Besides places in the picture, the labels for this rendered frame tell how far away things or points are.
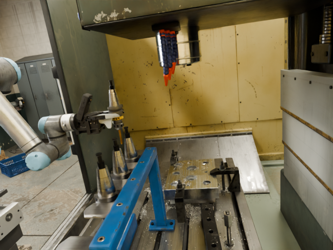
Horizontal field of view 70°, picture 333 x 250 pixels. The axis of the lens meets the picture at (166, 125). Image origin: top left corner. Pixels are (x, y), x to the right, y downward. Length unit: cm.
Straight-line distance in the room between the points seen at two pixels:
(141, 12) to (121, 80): 144
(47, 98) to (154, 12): 529
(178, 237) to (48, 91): 513
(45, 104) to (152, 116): 421
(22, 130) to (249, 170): 140
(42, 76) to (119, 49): 390
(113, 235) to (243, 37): 169
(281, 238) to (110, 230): 103
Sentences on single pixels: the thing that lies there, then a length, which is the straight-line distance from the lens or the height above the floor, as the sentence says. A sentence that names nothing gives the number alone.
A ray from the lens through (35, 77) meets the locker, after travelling 597.
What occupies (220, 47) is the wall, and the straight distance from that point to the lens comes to 192.
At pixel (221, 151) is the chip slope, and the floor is 79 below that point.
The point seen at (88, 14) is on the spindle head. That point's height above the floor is 165.
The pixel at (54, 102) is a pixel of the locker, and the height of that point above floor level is 94.
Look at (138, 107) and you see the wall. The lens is 202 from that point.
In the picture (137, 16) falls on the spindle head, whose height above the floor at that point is 163.
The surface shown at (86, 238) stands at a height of 122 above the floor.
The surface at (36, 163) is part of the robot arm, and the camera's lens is 100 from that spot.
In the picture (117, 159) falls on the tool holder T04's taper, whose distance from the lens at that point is 69.
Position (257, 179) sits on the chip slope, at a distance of 175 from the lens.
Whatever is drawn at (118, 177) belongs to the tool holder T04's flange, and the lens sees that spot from 69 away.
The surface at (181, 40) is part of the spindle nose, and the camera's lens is 83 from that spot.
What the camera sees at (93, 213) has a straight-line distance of 58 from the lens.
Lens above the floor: 152
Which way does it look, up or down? 15 degrees down
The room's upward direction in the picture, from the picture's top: 7 degrees counter-clockwise
